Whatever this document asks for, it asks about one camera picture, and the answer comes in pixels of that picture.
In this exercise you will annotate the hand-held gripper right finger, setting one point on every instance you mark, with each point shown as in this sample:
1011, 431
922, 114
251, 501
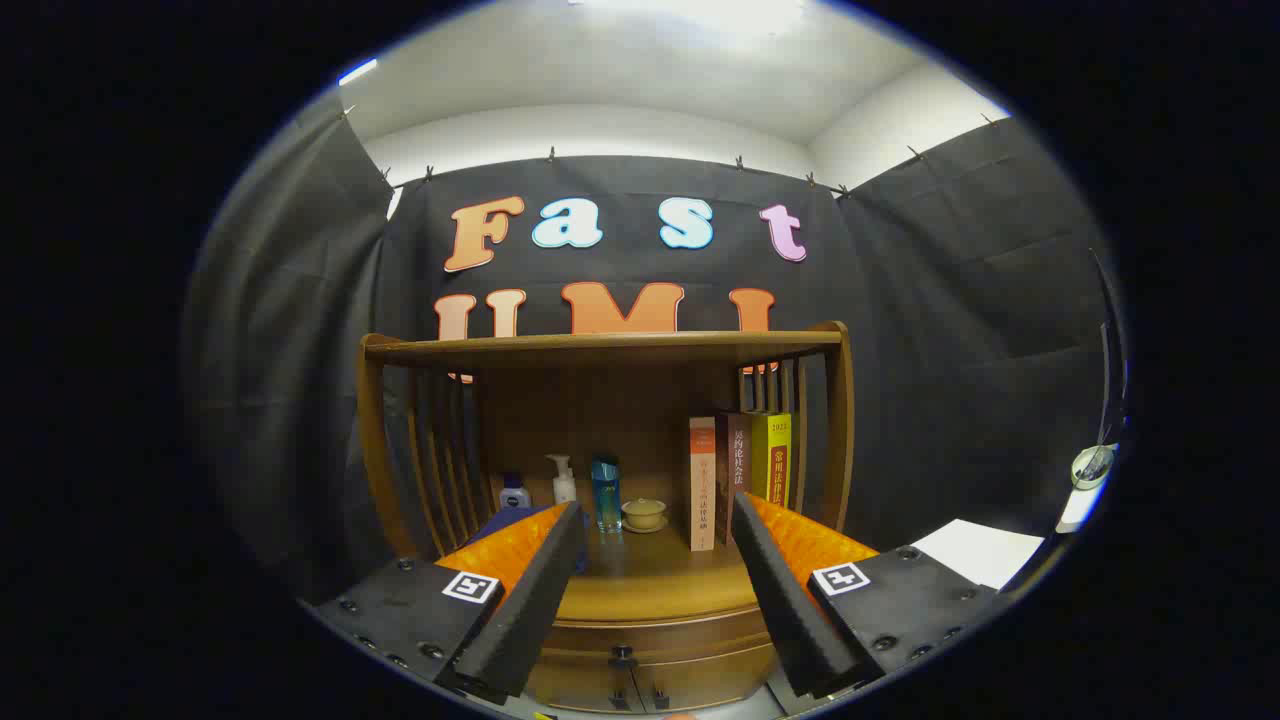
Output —
780, 600

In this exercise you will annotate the wooden drawer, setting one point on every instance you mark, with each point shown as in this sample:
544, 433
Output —
690, 640

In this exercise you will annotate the blue glass bottle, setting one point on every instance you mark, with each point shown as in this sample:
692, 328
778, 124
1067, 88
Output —
606, 495

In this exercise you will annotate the white pump bottle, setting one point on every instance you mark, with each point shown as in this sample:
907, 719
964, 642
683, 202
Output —
564, 487

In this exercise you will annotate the wooden countertop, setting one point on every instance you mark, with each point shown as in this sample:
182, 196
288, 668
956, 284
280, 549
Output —
660, 580

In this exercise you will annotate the thin dark stand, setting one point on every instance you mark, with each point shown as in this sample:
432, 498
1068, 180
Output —
1107, 375

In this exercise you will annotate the wooden cabinet door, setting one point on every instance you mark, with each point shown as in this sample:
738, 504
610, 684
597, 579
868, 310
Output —
580, 692
710, 690

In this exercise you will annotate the white bowl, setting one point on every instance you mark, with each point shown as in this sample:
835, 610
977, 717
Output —
1092, 468

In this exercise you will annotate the yellow book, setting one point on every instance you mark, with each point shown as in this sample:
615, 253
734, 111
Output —
772, 460

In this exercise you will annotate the wooden cabinet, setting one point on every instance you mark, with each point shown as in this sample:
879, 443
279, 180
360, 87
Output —
600, 400

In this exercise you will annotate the white desk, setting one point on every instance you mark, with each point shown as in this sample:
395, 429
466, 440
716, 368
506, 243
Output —
1080, 510

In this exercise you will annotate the yellow lidded teacup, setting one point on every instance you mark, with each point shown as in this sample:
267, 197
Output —
644, 514

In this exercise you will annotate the small white blue-capped bottle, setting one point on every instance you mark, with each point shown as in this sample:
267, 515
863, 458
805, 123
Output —
514, 495

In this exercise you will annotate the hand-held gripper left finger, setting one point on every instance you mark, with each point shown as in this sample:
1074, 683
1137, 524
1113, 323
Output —
540, 600

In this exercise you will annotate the brown book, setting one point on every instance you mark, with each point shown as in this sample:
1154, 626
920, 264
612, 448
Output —
733, 460

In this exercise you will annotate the blue towel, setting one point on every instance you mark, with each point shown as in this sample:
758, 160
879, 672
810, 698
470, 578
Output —
515, 522

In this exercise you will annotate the orange and white book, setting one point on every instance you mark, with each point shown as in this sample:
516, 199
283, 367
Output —
702, 490

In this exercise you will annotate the black backdrop cloth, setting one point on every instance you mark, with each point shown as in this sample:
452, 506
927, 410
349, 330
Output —
950, 300

